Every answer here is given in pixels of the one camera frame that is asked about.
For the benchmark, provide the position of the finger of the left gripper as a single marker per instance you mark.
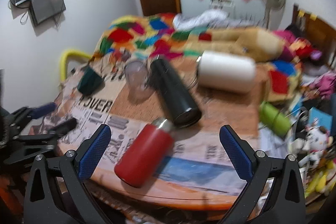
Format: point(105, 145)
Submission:
point(54, 133)
point(27, 114)

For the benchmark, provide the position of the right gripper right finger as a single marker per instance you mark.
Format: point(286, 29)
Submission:
point(285, 202)

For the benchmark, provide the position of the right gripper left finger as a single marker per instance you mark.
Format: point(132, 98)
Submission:
point(55, 191)

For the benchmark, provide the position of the red thermos bottle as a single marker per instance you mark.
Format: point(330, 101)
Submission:
point(140, 161)

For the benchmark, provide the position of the dark green cup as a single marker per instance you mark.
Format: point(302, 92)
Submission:
point(90, 81)

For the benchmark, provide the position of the yellow foam tube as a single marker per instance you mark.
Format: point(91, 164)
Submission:
point(68, 56)

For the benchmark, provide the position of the plush toy doll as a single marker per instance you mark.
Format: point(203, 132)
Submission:
point(316, 142)

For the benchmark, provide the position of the green bottle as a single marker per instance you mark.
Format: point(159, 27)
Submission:
point(274, 119)

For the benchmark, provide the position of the newspaper print tablecloth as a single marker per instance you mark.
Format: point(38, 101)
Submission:
point(196, 173)

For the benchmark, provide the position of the colourful patchwork quilt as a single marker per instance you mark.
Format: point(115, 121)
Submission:
point(155, 35)

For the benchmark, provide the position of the black thermos bottle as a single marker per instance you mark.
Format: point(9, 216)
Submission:
point(177, 102)

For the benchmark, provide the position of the white thermos bottle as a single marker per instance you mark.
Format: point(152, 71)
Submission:
point(225, 71)

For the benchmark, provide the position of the pink red clothes pile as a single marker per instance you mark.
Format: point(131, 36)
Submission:
point(296, 46)

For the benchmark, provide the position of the wooden bed headboard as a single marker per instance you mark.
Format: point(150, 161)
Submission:
point(319, 33)

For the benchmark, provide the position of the grey white crumpled cloth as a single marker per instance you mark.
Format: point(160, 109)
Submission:
point(212, 18)

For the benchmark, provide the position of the standing electric fan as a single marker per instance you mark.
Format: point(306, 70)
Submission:
point(272, 1)

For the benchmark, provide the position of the small black wall monitor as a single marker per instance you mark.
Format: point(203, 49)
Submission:
point(41, 10)

